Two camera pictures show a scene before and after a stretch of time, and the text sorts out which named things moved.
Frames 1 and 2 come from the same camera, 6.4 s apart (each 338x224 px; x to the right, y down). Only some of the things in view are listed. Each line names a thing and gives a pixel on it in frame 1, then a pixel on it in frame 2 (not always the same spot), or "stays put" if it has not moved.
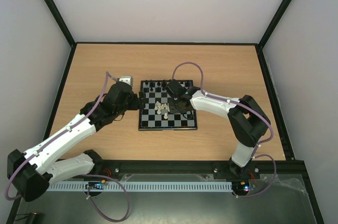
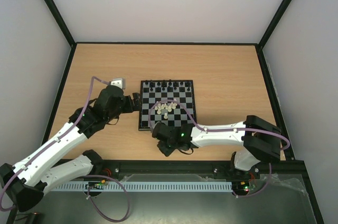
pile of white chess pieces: x=158 y=106 stays put
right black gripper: x=179 y=105 → x=163 y=147
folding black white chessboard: x=156 y=115 stays put
